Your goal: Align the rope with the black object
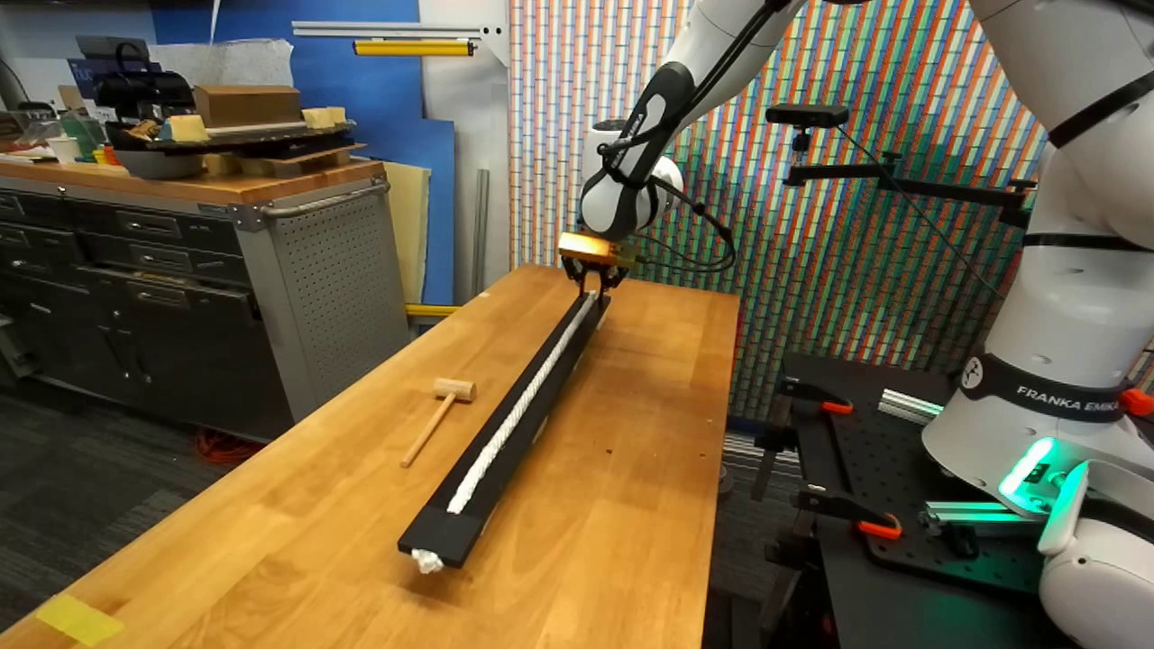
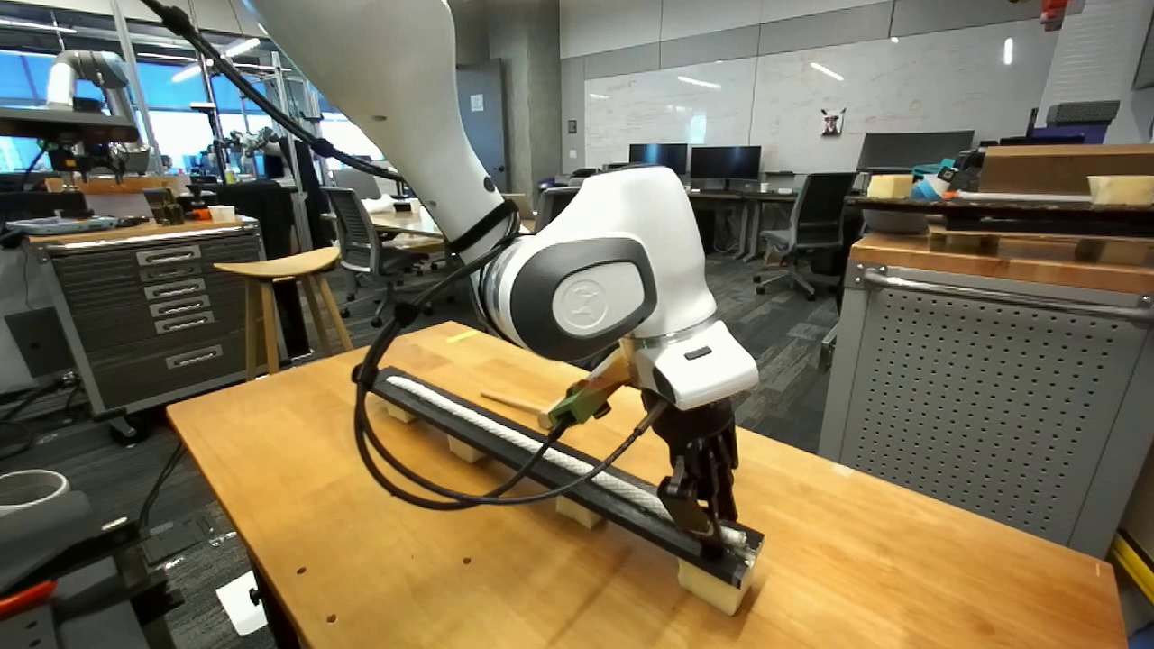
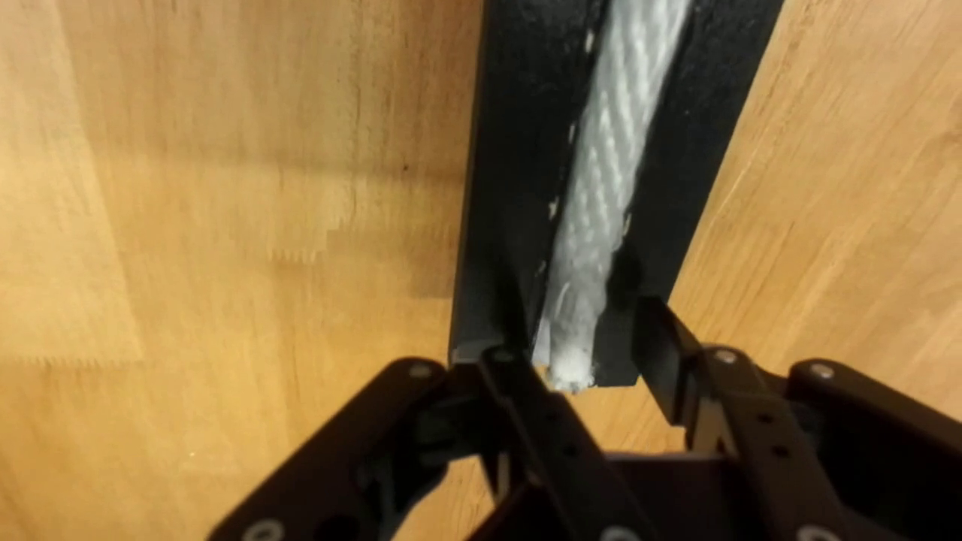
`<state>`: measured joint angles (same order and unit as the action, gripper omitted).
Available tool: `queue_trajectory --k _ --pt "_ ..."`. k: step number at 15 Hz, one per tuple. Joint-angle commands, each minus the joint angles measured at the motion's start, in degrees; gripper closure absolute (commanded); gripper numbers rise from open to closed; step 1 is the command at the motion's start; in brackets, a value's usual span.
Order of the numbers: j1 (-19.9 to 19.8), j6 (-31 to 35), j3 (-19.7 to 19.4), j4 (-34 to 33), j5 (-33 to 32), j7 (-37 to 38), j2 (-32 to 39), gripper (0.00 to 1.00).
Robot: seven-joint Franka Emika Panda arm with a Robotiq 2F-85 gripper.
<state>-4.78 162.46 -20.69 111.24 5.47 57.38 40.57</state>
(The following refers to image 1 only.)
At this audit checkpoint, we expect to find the pale foam block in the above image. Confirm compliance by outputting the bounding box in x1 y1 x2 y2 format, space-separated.
300 103 353 135
163 112 213 149

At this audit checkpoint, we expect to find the yellow tape patch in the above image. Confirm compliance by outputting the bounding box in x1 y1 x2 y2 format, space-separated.
27 591 131 649

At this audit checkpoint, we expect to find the yellow bar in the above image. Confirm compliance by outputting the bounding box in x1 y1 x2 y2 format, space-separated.
403 298 461 327

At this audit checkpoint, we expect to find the beige board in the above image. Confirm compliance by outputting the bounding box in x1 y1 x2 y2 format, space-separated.
383 160 436 311

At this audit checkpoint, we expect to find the teal small object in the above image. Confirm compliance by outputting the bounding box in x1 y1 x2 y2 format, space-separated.
56 112 113 163

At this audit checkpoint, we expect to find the dark equipment pile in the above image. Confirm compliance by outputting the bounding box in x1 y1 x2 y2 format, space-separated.
71 32 199 119

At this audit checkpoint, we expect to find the white rope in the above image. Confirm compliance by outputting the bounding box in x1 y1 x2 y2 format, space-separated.
445 290 604 520

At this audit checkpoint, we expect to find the silver aluminium bar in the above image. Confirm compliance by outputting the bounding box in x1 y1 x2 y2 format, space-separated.
873 382 957 427

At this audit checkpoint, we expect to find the grey perforated workbench cabinet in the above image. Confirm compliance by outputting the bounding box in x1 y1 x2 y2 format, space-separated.
0 150 416 448

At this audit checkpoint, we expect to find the small wooden mallet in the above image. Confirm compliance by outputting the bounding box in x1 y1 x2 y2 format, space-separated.
398 376 481 471

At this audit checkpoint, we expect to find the silver metal bar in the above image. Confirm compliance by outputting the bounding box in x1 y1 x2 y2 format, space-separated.
288 18 508 41

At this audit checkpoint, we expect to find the wooden plank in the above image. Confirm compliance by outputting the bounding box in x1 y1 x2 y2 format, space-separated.
199 139 366 184

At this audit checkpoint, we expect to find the black stereo camera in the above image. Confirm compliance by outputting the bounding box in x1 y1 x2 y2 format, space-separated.
763 101 853 135

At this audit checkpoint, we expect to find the long black rail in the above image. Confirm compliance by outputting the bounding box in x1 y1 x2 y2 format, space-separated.
393 290 615 577

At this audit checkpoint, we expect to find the orange handled black clamp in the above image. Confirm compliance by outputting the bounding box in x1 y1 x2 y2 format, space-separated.
798 482 907 548
776 376 863 427

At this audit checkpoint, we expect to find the yellow spirit level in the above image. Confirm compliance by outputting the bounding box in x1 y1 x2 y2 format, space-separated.
348 36 476 62

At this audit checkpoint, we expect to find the black breadboard table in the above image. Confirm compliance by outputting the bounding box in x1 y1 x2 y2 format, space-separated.
776 348 1090 649

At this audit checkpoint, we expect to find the brown box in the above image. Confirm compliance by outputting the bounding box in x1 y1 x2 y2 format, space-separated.
192 83 308 129

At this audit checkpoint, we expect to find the blue board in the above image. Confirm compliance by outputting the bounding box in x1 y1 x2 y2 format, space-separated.
146 0 461 311

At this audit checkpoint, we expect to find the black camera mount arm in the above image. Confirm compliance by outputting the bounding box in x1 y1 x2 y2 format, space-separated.
780 125 1037 232

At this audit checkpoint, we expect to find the multicolour patterned backdrop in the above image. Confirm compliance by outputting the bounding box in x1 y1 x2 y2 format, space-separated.
505 0 1090 427

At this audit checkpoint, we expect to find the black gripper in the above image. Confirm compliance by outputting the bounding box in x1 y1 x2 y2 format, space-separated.
570 255 631 298

